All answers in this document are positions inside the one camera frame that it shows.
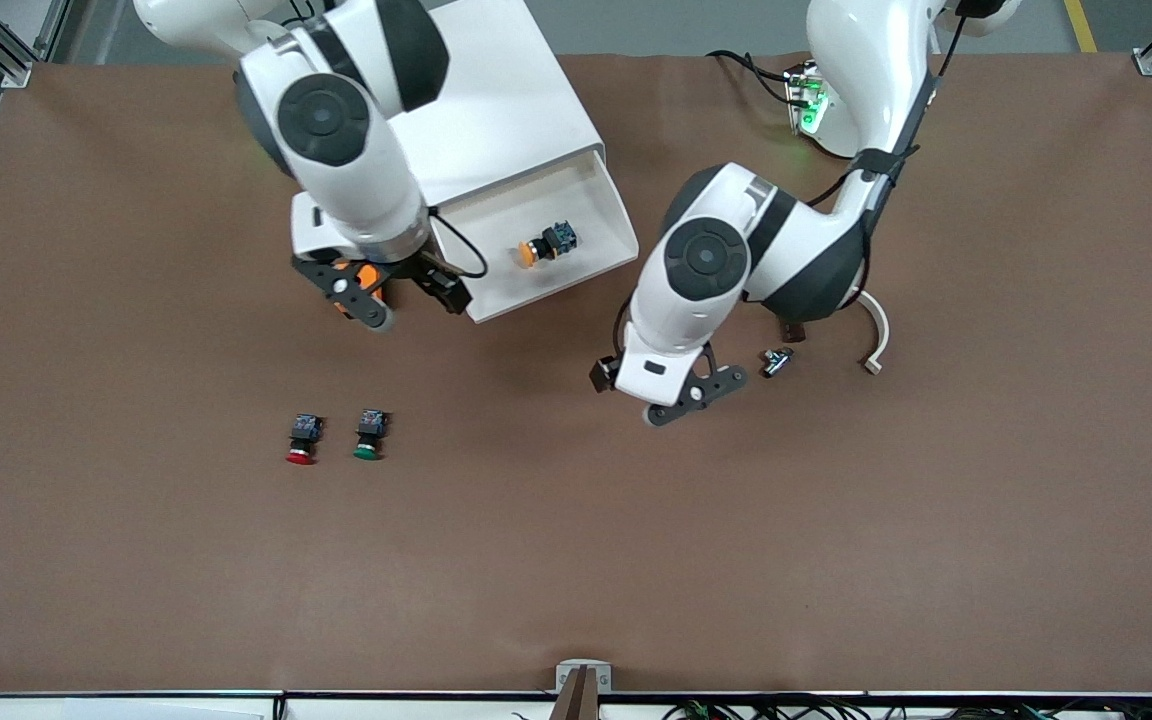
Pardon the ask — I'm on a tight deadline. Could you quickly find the yellow mushroom push button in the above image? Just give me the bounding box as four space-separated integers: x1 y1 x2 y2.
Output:
517 220 581 270

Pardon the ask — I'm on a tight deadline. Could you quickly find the green mushroom push button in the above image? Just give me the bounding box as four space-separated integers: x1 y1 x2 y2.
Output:
352 407 390 464

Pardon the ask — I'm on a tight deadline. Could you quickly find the white drawer cabinet housing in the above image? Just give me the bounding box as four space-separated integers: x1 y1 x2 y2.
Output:
388 0 606 208

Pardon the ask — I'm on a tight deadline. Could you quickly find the red mushroom push button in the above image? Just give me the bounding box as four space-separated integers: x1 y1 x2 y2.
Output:
285 412 326 468

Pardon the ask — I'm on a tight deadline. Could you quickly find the brown paper table cover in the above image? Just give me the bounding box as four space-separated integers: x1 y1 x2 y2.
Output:
0 50 1152 696

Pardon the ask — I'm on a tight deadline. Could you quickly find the yellow floor tape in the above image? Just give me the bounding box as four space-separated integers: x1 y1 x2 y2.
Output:
1063 0 1099 54

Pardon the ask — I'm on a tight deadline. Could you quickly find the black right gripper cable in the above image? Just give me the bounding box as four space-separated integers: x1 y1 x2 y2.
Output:
429 212 490 280

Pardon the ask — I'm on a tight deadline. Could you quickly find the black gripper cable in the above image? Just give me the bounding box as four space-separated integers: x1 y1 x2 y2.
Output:
804 10 973 213
429 212 490 280

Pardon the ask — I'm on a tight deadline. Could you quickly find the orange button enclosure box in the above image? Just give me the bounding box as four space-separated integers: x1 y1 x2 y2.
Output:
332 260 388 317

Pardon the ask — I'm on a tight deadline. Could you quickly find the white half-ring pipe clamp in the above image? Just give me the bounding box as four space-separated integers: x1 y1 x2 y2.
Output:
853 288 892 377

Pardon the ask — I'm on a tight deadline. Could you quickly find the grey metal edge bracket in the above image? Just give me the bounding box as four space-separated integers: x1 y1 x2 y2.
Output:
555 659 613 694

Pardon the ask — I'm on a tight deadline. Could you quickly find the black cable bundle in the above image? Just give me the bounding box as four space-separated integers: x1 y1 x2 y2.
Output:
511 694 1152 720

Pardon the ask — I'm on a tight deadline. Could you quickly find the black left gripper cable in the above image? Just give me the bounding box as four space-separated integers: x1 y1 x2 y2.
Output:
804 10 973 213

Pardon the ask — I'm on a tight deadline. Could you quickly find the white table edge rail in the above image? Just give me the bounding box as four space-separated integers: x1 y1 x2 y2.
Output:
0 690 1152 720

